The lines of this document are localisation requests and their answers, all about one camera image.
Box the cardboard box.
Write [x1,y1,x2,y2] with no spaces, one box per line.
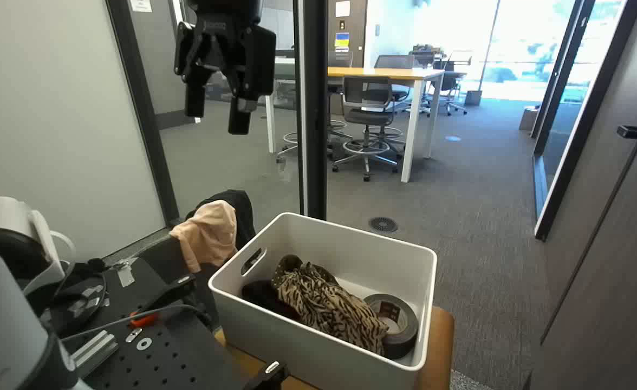
[518,105,543,135]

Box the leopard print cloth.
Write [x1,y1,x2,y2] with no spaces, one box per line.
[269,254,392,355]

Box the orange handled screwdriver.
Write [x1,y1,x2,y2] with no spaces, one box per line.
[64,313,162,343]

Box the white plastic storage box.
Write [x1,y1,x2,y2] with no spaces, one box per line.
[205,210,440,390]

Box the office chair with foot ring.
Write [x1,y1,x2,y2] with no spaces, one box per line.
[330,73,410,182]

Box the black perforated board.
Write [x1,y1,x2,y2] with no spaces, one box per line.
[77,302,249,390]

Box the glass door frame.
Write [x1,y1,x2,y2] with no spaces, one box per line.
[530,0,637,243]

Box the wooden door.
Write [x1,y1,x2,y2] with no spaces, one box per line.
[537,0,637,350]

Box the wooden top desk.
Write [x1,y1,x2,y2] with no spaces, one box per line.
[262,66,446,185]

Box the black office chair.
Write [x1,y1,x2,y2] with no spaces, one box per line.
[402,43,472,118]

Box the silver aluminium bar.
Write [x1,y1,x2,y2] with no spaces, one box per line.
[63,328,120,372]

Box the round floor outlet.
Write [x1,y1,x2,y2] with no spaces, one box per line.
[366,215,401,237]

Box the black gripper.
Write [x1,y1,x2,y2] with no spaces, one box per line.
[173,0,277,137]

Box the grey tape roll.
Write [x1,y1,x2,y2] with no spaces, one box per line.
[361,291,420,359]

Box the black glass wall post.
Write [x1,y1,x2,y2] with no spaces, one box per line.
[293,0,331,221]

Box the black slanted wall frame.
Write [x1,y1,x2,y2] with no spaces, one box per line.
[103,0,184,229]

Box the wall poster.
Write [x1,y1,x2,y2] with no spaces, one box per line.
[331,0,353,57]

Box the beige cloth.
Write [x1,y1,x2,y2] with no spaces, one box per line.
[169,199,240,275]

